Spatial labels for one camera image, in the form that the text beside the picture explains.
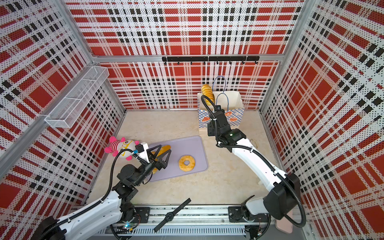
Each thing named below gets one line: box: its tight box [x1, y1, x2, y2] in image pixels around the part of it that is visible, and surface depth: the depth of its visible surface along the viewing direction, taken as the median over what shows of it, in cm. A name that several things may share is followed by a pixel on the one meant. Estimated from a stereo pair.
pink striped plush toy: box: [104, 136, 140, 161], surface depth 95 cm
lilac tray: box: [149, 135, 208, 182], surface depth 97 cm
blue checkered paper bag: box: [197, 91, 245, 128], surface depth 90 cm
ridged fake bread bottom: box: [202, 84, 216, 106], surface depth 92 cm
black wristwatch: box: [153, 197, 192, 233], surface depth 75 cm
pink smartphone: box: [275, 212, 293, 234], surface depth 69 cm
